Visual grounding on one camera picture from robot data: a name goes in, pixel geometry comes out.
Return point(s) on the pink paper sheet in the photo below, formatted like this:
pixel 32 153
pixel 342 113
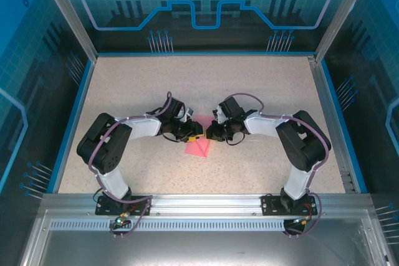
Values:
pixel 199 149

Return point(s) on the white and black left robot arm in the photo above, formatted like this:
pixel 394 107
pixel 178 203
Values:
pixel 117 182

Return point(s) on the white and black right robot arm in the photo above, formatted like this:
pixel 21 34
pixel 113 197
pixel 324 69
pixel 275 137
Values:
pixel 297 183

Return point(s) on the steel sheet shelf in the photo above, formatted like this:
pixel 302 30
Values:
pixel 199 247

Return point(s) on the blue table edge strip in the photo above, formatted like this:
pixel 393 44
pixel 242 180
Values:
pixel 342 126
pixel 74 126

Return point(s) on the aluminium mounting rail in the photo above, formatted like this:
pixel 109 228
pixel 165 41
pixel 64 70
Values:
pixel 205 203

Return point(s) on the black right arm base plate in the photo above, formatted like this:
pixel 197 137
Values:
pixel 269 205

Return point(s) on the aluminium side rail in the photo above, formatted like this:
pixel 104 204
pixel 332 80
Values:
pixel 332 126

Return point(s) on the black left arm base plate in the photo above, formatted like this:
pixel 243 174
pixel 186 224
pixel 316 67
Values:
pixel 103 207

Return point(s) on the aluminium frame post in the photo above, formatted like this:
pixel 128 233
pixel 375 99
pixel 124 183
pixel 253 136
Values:
pixel 339 13
pixel 67 13

